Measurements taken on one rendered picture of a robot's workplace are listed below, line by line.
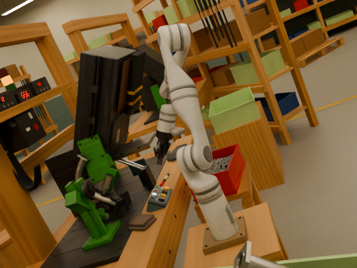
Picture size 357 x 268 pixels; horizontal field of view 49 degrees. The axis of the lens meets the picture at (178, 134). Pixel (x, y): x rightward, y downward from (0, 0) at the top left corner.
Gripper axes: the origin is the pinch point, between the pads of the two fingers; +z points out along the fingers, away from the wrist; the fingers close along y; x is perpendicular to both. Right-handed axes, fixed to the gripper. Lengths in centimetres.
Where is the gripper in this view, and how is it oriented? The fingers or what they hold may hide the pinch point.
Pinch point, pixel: (159, 161)
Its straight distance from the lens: 172.9
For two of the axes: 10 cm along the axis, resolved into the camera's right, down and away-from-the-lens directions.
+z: -1.8, 9.5, 2.6
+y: -4.1, 1.7, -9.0
